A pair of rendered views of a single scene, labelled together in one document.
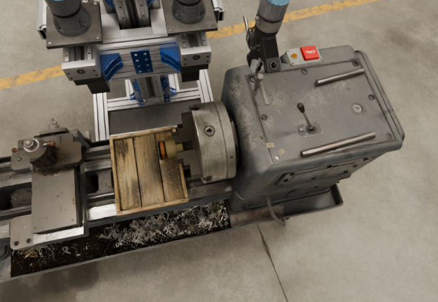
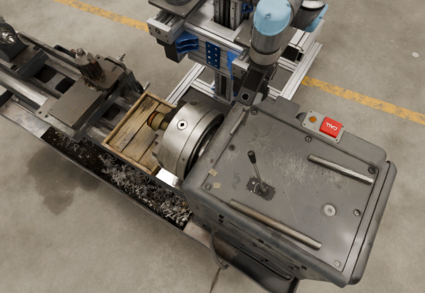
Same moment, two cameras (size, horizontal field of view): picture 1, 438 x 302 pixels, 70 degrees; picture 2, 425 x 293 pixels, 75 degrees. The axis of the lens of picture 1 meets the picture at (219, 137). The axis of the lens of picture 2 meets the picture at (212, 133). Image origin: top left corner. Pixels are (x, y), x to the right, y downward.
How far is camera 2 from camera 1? 0.50 m
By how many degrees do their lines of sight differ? 22
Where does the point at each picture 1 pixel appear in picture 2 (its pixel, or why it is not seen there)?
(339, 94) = (324, 183)
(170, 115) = not seen: hidden behind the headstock
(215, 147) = (175, 141)
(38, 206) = (64, 99)
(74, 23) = not seen: outside the picture
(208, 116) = (192, 114)
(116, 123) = (188, 98)
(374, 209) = not seen: outside the picture
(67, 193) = (85, 104)
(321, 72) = (325, 152)
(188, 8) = not seen: hidden behind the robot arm
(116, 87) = (210, 74)
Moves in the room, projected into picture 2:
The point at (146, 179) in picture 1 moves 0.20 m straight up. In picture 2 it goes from (141, 137) to (129, 117)
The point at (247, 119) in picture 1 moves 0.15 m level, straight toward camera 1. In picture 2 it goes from (218, 138) to (178, 157)
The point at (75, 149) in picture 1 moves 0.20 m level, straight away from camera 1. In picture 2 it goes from (111, 79) to (115, 47)
